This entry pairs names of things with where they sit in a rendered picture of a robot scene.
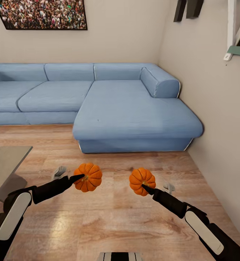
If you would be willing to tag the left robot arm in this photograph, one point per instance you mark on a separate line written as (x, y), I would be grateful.
(18, 201)

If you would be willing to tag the pumpkin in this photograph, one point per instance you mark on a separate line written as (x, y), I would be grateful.
(141, 176)
(92, 177)

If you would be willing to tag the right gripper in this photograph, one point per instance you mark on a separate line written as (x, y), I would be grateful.
(160, 196)

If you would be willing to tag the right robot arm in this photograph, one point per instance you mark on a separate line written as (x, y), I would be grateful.
(218, 243)

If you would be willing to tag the coffee table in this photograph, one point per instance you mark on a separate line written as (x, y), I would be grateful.
(11, 158)

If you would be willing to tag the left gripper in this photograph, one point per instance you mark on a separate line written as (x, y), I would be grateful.
(58, 186)

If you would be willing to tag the decorative sign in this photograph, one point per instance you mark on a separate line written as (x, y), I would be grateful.
(193, 9)

